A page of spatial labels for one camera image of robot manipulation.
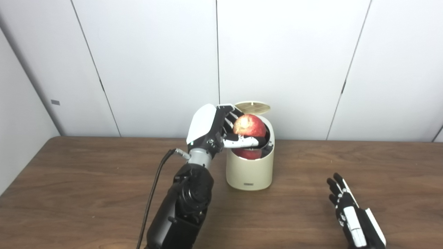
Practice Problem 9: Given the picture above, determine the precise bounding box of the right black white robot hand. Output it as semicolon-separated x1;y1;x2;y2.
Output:
327;173;387;249

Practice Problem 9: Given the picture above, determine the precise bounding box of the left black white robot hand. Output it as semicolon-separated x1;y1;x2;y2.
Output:
186;103;260;155

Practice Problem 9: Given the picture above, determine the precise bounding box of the red apple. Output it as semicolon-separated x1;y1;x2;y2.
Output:
233;114;267;138

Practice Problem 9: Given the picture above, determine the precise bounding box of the round cream bin lid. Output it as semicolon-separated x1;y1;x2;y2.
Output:
234;101;271;115

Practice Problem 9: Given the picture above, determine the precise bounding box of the cream-colored bin body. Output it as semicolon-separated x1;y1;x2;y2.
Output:
226;112;275;191

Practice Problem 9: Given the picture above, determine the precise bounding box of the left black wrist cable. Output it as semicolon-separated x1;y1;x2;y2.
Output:
136;149;191;249

